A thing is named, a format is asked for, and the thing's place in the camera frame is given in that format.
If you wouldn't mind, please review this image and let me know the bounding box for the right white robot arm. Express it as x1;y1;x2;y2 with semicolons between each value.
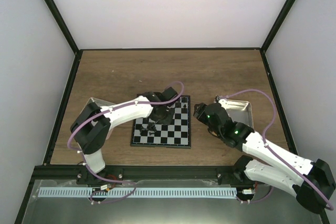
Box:
193;102;335;214

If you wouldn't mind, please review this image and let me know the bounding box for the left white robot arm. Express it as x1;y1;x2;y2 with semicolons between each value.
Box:
67;87;184;184

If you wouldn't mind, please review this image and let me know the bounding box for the pile of black chess pieces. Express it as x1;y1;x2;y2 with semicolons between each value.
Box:
140;122;157;136

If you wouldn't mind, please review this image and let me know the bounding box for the black and white chessboard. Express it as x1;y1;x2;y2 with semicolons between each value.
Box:
130;95;191;148

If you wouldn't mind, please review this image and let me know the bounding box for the pink plastic tray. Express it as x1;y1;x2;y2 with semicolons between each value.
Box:
81;97;113;114

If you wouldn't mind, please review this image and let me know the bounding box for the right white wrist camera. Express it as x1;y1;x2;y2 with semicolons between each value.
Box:
215;96;228;108

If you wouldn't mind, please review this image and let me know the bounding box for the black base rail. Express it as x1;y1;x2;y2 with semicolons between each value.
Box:
32;165;255;186

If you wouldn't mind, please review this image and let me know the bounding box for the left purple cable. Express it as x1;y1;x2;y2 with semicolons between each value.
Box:
67;81;184;183

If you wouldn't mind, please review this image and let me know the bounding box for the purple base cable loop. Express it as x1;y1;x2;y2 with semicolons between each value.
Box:
89;180;137;205

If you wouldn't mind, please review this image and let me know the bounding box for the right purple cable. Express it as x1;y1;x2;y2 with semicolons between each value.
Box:
217;89;333;210

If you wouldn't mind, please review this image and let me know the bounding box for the light blue cable duct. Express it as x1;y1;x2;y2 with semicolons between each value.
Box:
37;187;237;199

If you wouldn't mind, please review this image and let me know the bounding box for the black aluminium frame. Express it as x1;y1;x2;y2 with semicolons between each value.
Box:
13;0;331;224

